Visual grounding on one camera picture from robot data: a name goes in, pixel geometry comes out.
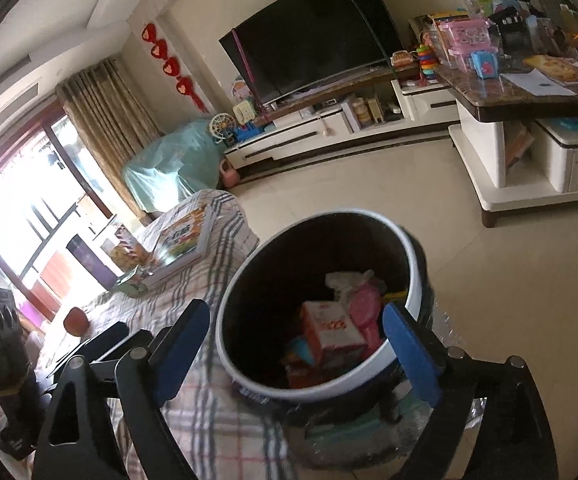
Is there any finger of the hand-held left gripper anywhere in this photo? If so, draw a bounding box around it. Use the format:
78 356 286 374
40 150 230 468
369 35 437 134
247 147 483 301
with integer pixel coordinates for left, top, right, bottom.
80 322 130 362

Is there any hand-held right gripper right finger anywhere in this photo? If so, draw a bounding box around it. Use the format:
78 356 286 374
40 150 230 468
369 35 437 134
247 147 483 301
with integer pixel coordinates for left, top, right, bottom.
381 302 560 480

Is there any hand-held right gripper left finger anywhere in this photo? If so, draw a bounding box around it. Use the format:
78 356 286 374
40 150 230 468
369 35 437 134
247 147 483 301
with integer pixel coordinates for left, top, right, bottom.
31 299 211 480

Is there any white-rimmed bin with black bag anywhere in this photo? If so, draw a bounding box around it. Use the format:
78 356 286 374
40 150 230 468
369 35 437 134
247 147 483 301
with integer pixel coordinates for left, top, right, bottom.
215 211 437 426

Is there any green box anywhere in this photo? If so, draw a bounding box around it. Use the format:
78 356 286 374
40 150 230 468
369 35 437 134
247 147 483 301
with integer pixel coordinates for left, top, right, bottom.
119 270 150 297

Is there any plaid blanket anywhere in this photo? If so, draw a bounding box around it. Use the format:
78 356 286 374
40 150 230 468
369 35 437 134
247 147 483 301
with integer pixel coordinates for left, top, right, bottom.
34 189 290 480

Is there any purple bottle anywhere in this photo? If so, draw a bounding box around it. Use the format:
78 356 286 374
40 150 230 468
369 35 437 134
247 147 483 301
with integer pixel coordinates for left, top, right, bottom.
66 232 120 287

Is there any red white flat carton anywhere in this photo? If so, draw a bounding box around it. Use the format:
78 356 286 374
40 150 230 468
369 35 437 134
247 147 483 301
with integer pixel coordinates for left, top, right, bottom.
299 301 370 367

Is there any clear cookie jar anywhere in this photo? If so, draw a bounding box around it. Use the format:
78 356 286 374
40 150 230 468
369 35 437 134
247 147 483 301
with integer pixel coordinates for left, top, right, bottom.
109 215 151 272

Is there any orange puzzle box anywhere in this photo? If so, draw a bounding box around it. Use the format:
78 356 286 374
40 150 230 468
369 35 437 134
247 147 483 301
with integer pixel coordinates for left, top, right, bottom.
146 205 216 287

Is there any teal plastic item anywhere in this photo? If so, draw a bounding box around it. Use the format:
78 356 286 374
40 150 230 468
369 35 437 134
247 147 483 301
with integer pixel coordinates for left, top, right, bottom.
289 337 321 367

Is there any sliding glass door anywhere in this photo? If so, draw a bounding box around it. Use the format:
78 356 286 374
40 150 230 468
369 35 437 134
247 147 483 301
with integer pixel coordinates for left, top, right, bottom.
0 110 114 311

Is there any teal covered armchair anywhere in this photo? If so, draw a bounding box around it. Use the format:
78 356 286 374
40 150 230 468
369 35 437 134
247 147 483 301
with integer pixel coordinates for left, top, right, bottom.
121 120 227 213

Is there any pink floor toy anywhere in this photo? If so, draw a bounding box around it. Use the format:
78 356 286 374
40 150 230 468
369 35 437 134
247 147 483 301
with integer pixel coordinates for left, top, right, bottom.
221 160 243 189

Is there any beige curtain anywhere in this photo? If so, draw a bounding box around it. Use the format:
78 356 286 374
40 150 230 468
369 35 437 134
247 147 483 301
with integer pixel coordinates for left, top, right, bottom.
56 57 166 221

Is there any ferris wheel toy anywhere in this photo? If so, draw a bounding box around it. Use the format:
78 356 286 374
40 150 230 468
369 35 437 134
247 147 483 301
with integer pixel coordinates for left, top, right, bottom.
209 112 235 144

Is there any blue toy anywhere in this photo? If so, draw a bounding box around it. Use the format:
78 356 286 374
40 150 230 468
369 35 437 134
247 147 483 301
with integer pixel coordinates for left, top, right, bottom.
234 122 261 144

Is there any white television cabinet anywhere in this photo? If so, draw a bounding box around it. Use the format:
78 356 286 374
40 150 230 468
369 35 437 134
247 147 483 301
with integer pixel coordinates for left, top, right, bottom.
224 77 462 172

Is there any marble top coffee table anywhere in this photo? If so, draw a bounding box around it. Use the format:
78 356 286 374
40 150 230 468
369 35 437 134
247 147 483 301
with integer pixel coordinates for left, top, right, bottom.
434 55 578 229

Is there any colourful toy card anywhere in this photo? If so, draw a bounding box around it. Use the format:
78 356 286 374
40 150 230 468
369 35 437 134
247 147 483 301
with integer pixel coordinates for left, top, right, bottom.
231 77 253 103

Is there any red heart hanging decoration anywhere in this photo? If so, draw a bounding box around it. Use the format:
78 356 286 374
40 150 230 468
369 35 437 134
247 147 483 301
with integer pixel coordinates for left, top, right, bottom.
141 22 209 113

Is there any teal pink toy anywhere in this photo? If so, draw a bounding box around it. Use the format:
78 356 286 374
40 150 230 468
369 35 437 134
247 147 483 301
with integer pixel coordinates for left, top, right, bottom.
469 50 503 81

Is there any white paper sheet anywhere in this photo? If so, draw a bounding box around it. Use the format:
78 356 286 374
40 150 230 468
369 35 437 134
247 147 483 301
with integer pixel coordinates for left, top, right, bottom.
499 67 578 96

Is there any pink toy box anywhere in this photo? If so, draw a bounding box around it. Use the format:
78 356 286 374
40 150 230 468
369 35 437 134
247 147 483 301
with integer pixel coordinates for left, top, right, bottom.
439 17 496 69

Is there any orange game board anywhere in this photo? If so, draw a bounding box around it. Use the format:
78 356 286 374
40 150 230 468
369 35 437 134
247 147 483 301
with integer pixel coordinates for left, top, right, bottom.
524 55 578 86

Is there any black television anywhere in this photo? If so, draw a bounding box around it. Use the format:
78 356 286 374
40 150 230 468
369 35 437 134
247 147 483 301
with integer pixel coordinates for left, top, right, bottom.
219 0 405 107

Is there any rainbow stacking ring toy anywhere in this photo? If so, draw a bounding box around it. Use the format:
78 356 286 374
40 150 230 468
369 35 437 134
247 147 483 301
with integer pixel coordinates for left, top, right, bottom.
415 44 440 81

